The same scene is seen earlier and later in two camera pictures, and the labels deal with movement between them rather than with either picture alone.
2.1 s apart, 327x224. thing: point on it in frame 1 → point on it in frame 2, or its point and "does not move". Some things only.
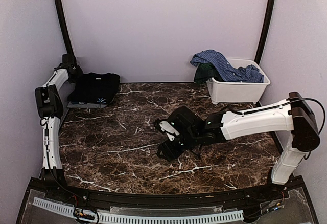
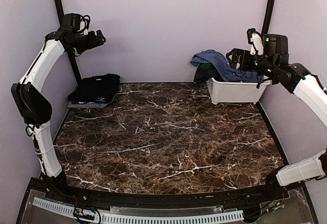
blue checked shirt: [225, 70] does not move
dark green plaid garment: [205, 71] does not move
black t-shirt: [95, 87] does not move
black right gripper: [170, 153] → [236, 52]
